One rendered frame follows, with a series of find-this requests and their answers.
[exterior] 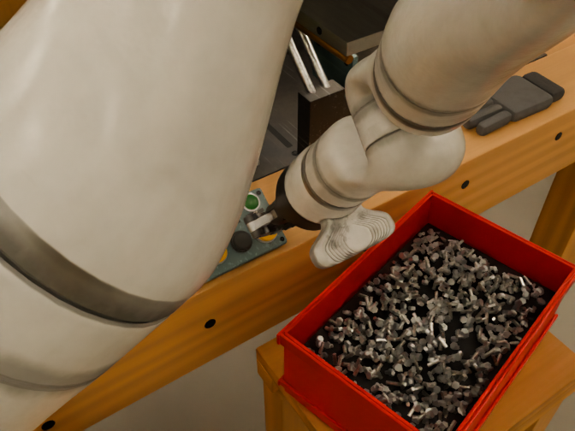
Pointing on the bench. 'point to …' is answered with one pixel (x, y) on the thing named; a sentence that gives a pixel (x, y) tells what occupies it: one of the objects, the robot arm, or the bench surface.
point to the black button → (241, 240)
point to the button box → (235, 258)
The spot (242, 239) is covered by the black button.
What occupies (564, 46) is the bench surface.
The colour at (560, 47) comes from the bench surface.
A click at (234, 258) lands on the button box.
